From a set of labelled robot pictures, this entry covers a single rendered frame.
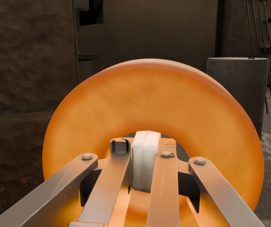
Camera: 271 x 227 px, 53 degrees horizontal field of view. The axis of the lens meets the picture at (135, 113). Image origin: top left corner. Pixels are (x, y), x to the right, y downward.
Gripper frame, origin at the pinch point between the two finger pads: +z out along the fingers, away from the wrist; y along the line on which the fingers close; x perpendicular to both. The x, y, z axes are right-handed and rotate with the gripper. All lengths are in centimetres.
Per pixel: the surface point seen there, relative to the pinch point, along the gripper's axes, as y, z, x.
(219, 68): 47, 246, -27
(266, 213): 62, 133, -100
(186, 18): 42, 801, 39
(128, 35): -105, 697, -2
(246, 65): 68, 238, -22
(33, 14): -22.8, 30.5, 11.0
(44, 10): -21.2, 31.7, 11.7
